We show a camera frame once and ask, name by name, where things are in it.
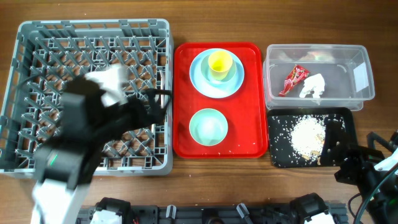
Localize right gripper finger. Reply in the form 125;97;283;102
366;132;392;152
320;121;351;166

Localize white fork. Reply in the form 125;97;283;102
159;70;166;110

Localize green bowl with rice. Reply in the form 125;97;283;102
188;108;229;147

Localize white tissue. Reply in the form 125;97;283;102
299;73;325;105

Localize light blue plate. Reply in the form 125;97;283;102
189;49;244;98

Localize red snack wrapper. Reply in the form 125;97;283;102
279;65;310;97

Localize yellow plastic cup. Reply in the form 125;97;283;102
208;50;234;80

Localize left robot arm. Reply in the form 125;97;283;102
31;78;172;223

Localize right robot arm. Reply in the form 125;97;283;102
320;121;397;223

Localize grey dishwasher rack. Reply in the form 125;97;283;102
1;19;174;178

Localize pile of white rice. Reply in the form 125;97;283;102
290;115;326;162

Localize black plastic tray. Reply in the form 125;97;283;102
267;108;358;168

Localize red plastic tray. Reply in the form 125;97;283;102
172;42;268;159

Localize clear plastic bin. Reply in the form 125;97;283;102
263;44;376;111

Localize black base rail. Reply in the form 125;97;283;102
75;193;348;223

